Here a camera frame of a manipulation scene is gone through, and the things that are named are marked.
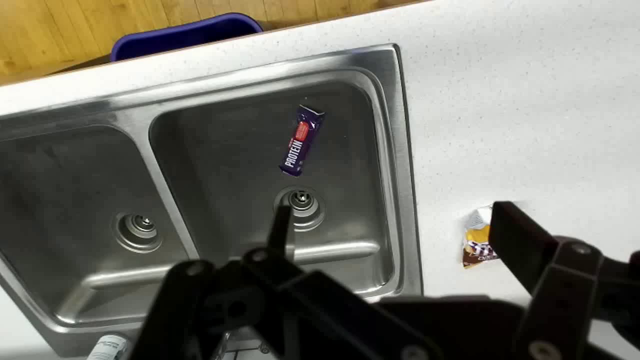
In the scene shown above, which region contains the crumpled snack bag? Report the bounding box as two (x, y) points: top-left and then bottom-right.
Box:
(460, 206), (499, 269)

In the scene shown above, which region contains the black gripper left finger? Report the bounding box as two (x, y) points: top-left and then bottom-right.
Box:
(125, 201), (432, 360)

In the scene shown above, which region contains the stainless steel double sink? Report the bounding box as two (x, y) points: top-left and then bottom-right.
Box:
(0, 41), (426, 358)

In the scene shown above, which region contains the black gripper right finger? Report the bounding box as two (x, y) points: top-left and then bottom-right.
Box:
(488, 200), (640, 360)

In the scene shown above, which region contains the purple protein candy bar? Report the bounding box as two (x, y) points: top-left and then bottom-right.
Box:
(278, 102), (325, 178)

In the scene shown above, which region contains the round metal sink drain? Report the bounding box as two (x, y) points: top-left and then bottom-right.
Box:
(113, 209), (163, 253)
(276, 186), (327, 233)

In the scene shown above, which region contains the small white bottle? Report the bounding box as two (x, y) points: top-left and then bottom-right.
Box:
(88, 334), (131, 360)

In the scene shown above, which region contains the blue bin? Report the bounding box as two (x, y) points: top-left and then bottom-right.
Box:
(110, 9), (265, 61)

